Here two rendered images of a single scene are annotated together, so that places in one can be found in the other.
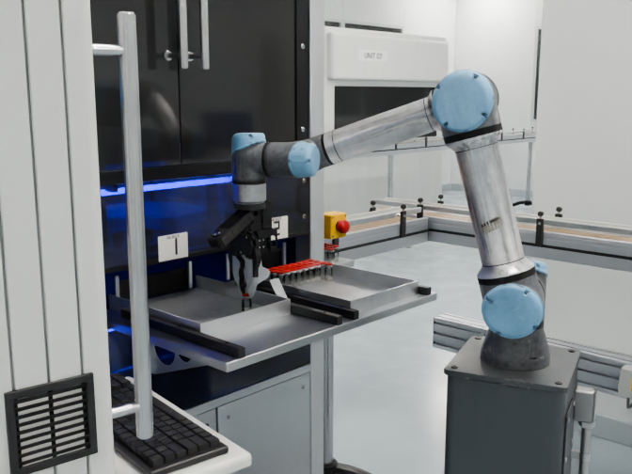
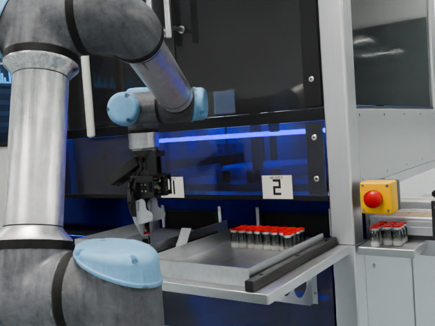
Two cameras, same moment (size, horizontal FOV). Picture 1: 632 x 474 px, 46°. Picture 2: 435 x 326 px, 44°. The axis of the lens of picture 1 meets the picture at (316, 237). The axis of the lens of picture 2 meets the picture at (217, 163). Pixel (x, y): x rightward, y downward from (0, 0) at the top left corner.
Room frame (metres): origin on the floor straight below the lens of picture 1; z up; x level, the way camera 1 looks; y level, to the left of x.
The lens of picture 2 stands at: (1.64, -1.20, 1.16)
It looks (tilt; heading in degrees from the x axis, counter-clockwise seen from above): 3 degrees down; 81
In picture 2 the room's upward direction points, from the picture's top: 4 degrees counter-clockwise
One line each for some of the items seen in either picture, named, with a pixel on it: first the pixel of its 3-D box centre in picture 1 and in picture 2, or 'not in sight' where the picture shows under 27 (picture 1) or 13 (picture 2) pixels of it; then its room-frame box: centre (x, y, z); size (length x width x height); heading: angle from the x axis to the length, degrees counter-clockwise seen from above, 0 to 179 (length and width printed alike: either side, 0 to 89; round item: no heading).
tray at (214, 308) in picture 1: (198, 304); (155, 235); (1.68, 0.27, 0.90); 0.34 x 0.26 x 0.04; 47
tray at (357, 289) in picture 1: (333, 285); (238, 252); (1.85, -0.04, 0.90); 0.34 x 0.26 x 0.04; 47
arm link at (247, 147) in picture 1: (249, 158); (141, 110); (1.67, 0.15, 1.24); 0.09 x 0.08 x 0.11; 71
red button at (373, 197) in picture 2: (341, 226); (373, 198); (2.16, -0.08, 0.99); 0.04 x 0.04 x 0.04; 47
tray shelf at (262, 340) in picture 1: (273, 306); (189, 255); (1.76, 0.10, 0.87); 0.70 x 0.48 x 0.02; 137
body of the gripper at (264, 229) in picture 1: (252, 229); (148, 174); (1.67, 0.14, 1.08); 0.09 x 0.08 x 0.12; 137
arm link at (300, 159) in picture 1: (293, 159); (135, 108); (1.65, 0.05, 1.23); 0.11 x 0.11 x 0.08; 71
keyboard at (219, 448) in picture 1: (133, 417); not in sight; (1.24, 0.32, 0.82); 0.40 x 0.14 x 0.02; 39
